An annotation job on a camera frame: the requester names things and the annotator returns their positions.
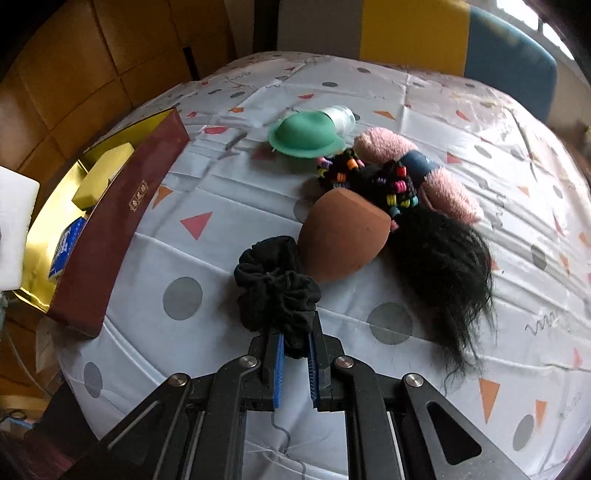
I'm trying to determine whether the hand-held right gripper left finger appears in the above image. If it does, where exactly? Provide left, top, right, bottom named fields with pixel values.
left=69, top=330, right=284, bottom=480

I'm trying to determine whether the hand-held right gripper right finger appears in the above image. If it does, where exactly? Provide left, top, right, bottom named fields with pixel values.
left=307, top=314, right=532, bottom=480

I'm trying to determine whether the black scrunchie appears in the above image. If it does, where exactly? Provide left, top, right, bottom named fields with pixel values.
left=233, top=235, right=322, bottom=360

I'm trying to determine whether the brown makeup sponge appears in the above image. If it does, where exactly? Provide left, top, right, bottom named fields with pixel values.
left=297, top=188, right=392, bottom=284

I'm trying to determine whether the black wig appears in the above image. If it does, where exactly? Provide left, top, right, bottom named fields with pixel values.
left=388, top=208, right=497, bottom=393

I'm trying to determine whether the maroon gift box gold interior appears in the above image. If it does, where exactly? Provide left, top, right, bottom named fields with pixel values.
left=11, top=107, right=191, bottom=340

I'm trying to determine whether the green felt hat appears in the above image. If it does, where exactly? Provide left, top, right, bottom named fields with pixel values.
left=268, top=112, right=346, bottom=160

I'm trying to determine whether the pink towel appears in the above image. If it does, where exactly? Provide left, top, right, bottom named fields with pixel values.
left=353, top=127, right=485, bottom=225

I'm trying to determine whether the blue tissue packet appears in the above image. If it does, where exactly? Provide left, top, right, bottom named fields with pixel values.
left=47, top=217, right=88, bottom=281

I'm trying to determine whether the clear plastic container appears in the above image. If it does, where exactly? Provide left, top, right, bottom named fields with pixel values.
left=321, top=105, right=357, bottom=136

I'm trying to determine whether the yellow sponge block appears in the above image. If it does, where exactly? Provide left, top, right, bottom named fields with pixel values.
left=71, top=142, right=136, bottom=209

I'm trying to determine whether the white sponge block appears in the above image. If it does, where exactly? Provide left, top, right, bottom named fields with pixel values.
left=0, top=165, right=41, bottom=291

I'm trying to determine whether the grey yellow blue headboard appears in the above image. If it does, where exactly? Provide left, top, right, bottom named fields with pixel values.
left=274, top=0, right=557, bottom=125

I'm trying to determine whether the wooden wardrobe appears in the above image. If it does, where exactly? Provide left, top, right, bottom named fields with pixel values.
left=0, top=0, right=259, bottom=185

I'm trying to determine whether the window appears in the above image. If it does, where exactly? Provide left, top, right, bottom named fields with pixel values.
left=489, top=0, right=578, bottom=63

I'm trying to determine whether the black narrow post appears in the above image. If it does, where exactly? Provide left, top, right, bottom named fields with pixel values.
left=182, top=46, right=200, bottom=83

